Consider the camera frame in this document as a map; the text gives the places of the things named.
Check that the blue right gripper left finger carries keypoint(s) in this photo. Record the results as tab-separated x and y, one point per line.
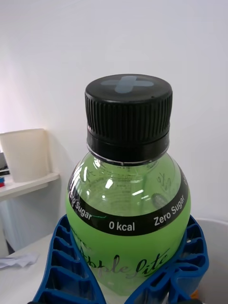
66	280

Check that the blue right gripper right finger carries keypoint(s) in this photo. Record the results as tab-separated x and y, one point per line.
187	266

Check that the green bottle with black cap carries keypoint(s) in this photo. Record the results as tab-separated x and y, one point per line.
128	209

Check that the grey plastic waste bin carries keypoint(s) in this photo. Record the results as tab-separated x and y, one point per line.
218	261

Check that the crumpled white paper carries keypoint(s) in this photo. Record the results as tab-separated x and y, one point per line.
19	260

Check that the white box container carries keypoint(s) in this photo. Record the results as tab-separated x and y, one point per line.
26	154

